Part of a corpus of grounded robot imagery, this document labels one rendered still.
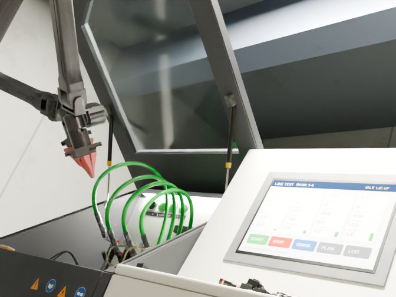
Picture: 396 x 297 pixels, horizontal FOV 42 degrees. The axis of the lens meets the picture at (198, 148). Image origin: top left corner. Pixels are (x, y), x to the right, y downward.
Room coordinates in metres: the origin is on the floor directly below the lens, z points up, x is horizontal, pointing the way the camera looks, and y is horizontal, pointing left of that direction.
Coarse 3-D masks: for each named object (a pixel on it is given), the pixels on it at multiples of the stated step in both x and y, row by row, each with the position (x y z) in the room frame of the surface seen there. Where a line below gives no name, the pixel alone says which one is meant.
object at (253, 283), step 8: (224, 280) 1.26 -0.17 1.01; (248, 280) 1.23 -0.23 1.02; (256, 280) 1.23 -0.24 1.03; (240, 288) 1.23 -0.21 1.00; (248, 288) 1.22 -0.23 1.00; (256, 288) 1.20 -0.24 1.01; (264, 288) 1.19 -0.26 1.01; (280, 296) 1.16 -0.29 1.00; (288, 296) 1.12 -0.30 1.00; (296, 296) 1.14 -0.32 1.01
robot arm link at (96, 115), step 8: (80, 104) 1.42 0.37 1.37; (88, 104) 1.48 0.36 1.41; (96, 104) 1.48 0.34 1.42; (72, 112) 1.44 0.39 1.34; (80, 112) 1.43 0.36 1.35; (88, 112) 1.47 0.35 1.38; (96, 112) 1.49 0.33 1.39; (104, 112) 1.50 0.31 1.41; (96, 120) 1.49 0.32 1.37; (104, 120) 1.51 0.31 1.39
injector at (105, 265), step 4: (108, 248) 1.83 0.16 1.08; (104, 252) 1.81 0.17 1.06; (112, 252) 1.83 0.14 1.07; (104, 256) 1.82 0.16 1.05; (108, 256) 1.83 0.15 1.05; (112, 256) 1.83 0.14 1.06; (104, 260) 1.84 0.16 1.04; (108, 260) 1.83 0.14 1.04; (104, 264) 1.83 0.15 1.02; (104, 268) 1.83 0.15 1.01
